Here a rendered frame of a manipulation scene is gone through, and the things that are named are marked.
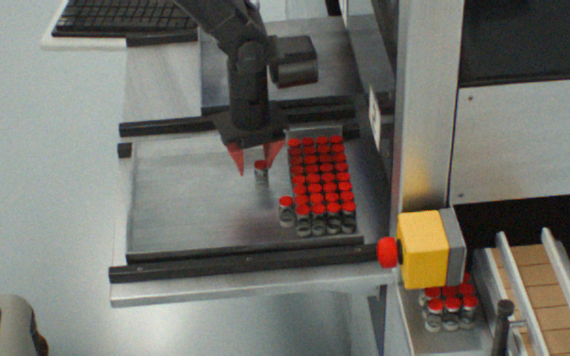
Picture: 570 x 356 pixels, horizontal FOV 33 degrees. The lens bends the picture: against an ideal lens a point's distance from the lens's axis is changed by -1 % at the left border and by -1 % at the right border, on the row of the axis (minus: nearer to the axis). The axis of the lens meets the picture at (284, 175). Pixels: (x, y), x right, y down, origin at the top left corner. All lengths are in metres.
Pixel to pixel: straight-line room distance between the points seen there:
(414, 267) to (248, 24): 0.38
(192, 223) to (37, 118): 1.86
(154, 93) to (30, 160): 1.40
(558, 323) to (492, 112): 0.28
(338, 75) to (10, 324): 0.95
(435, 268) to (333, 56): 0.68
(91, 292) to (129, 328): 0.17
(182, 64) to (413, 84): 0.75
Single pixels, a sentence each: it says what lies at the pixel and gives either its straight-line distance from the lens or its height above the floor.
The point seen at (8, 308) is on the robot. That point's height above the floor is 0.28.
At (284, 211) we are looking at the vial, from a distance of 1.42.
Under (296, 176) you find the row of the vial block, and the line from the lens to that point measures 1.45.
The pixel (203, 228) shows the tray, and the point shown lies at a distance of 1.45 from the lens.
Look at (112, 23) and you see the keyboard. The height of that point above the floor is 0.83.
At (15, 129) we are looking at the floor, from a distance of 3.25.
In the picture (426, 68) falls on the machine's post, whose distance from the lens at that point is 1.14.
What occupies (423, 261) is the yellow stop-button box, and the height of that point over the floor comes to 1.01.
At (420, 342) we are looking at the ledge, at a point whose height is 0.88.
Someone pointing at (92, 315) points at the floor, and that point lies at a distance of 2.57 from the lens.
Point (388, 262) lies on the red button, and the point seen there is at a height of 1.00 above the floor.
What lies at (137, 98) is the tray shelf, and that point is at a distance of 1.74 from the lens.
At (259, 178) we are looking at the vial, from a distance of 1.49.
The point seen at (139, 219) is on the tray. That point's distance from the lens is 1.48.
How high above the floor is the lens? 1.87
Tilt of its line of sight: 40 degrees down
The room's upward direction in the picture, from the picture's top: 3 degrees counter-clockwise
